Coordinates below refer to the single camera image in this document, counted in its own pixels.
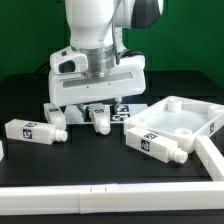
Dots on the white fence bar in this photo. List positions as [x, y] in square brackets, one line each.
[84, 199]
[210, 157]

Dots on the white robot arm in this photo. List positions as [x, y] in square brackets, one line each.
[96, 65]

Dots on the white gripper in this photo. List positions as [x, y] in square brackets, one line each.
[70, 82]

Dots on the white marker sheet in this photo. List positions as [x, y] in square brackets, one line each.
[74, 116]

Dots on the white desk top tray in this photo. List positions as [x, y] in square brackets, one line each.
[180, 119]

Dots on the white right fence bar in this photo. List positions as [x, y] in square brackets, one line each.
[210, 157]

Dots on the white front fence bar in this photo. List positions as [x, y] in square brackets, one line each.
[84, 199]

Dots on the white block left edge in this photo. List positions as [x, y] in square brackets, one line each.
[1, 151]

